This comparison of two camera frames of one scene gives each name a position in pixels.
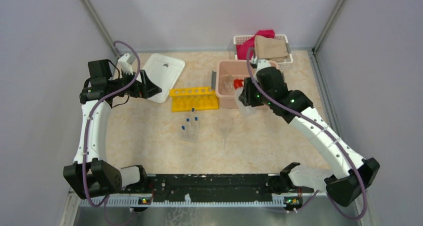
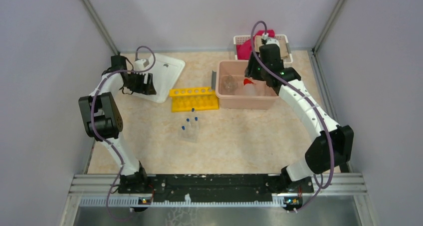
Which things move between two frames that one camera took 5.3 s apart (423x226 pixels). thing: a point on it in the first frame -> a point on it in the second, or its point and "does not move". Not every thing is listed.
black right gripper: (246, 97) -> (250, 71)
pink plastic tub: (227, 72) does not move
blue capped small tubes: (196, 118) does not move
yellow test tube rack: (185, 99) does not move
